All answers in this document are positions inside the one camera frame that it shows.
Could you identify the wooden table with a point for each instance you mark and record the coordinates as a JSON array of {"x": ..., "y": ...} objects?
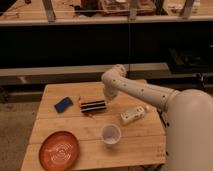
[{"x": 142, "y": 142}]

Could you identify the white paper cup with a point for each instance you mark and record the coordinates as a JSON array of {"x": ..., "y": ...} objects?
[{"x": 110, "y": 134}]

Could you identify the blue sponge block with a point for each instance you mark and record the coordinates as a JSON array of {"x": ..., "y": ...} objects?
[{"x": 62, "y": 105}]

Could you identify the orange toy carrot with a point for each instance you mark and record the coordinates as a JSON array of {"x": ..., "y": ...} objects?
[{"x": 87, "y": 113}]

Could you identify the orange plate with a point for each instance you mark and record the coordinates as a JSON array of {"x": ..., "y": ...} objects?
[{"x": 59, "y": 151}]

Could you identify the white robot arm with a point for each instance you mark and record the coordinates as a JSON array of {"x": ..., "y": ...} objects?
[{"x": 189, "y": 125}]

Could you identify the white plastic bottle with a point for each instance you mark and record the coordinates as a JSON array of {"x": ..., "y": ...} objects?
[{"x": 134, "y": 114}]

